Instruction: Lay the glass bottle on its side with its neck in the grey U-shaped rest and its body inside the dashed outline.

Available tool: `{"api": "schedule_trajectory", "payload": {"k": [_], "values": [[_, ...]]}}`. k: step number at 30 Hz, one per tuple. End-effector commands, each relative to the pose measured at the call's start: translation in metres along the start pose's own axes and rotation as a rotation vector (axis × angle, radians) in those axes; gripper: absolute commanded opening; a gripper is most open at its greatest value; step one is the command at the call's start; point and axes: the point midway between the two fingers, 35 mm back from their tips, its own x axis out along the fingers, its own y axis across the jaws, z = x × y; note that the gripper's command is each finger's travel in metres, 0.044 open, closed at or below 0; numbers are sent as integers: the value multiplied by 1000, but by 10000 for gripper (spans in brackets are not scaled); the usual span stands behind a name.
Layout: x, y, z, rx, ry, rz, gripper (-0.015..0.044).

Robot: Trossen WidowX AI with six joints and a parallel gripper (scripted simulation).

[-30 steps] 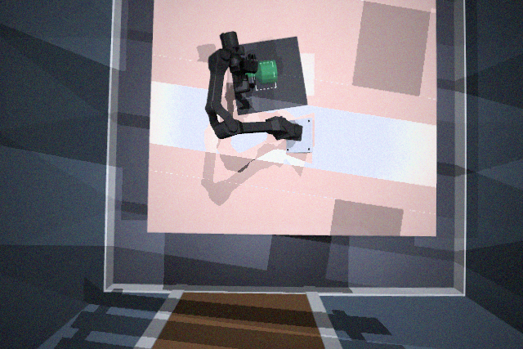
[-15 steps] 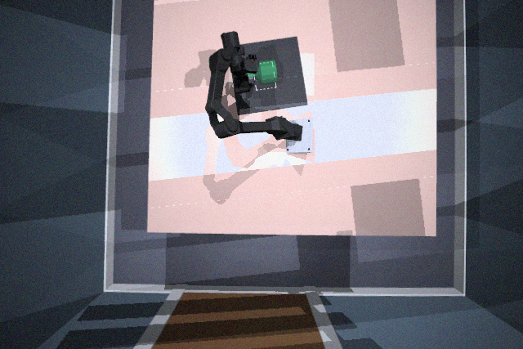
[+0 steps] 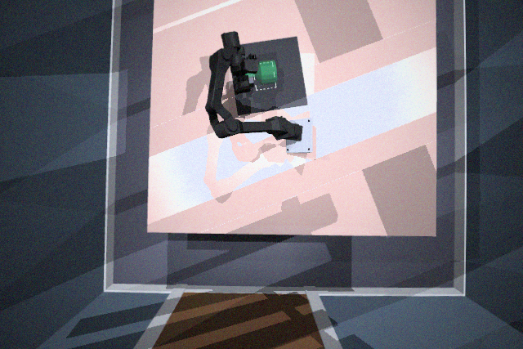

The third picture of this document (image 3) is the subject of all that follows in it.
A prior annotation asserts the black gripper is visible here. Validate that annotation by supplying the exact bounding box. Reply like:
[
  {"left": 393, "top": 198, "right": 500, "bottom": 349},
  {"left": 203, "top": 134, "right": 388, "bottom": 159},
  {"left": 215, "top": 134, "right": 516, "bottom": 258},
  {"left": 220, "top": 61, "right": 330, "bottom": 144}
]
[{"left": 230, "top": 45, "right": 251, "bottom": 94}]

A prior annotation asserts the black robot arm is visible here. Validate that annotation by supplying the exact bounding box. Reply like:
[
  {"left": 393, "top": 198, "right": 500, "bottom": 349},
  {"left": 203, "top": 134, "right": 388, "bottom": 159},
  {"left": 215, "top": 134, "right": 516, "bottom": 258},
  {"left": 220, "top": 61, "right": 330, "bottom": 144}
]
[{"left": 205, "top": 31, "right": 303, "bottom": 141}]

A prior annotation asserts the green glass bottle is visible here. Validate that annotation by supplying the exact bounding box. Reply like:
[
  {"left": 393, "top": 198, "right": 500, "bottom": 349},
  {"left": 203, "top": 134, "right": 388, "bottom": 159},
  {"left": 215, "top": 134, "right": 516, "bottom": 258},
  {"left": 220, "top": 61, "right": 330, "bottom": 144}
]
[{"left": 245, "top": 60, "right": 277, "bottom": 85}]

